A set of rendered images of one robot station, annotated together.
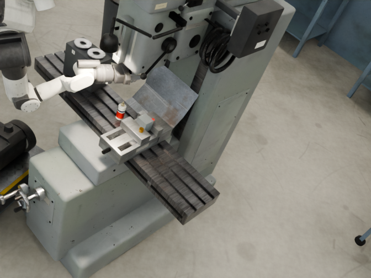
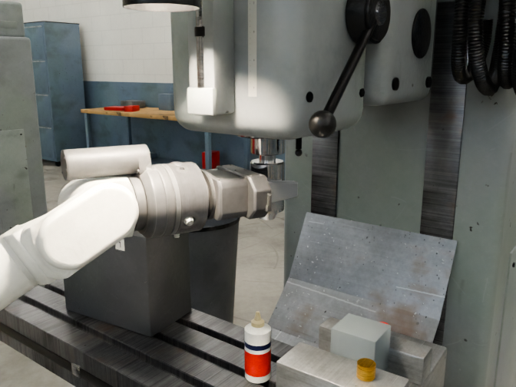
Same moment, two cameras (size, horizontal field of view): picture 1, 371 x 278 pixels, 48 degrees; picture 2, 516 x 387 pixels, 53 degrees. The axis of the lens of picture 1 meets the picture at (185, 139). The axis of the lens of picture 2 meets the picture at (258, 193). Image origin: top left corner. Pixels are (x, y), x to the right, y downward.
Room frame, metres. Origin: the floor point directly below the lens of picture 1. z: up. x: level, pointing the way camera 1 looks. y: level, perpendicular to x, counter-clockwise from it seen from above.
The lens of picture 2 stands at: (0.89, 0.26, 1.39)
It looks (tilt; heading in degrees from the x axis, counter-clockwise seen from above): 14 degrees down; 8
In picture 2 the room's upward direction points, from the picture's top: straight up
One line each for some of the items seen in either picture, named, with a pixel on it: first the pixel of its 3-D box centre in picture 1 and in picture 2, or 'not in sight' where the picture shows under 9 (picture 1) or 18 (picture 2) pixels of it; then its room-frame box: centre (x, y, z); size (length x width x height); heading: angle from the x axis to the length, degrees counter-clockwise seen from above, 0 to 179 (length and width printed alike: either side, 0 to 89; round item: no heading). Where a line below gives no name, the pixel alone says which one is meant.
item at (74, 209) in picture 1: (102, 182); not in sight; (1.55, 0.35, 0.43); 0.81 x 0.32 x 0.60; 150
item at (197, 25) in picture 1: (175, 22); (342, 15); (1.74, 0.24, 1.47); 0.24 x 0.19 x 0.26; 60
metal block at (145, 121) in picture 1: (144, 123); (360, 347); (1.50, 0.21, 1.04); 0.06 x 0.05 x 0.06; 63
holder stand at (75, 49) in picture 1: (86, 63); (125, 262); (1.78, 0.64, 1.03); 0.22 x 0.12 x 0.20; 68
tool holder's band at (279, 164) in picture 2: not in sight; (267, 164); (1.57, 0.34, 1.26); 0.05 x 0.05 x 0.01
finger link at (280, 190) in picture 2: (134, 78); (279, 191); (1.55, 0.32, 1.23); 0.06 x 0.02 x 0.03; 129
